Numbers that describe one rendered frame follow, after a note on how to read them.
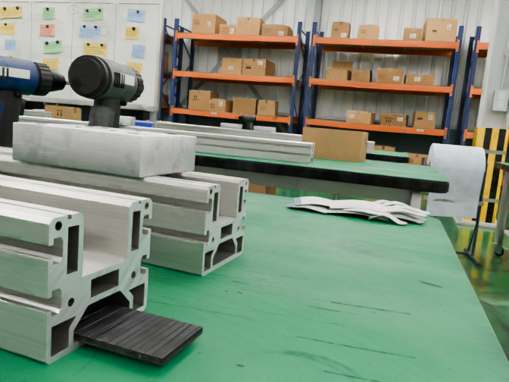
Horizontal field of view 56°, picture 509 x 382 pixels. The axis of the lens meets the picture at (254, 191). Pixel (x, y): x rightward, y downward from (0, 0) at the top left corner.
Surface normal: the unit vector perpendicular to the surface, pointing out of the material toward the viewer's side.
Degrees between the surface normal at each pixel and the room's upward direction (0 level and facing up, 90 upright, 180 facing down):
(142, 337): 0
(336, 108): 90
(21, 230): 90
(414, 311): 0
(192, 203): 90
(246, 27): 91
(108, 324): 0
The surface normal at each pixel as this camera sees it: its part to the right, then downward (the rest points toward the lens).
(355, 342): 0.08, -0.99
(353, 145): -0.34, 0.08
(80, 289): 0.93, 0.13
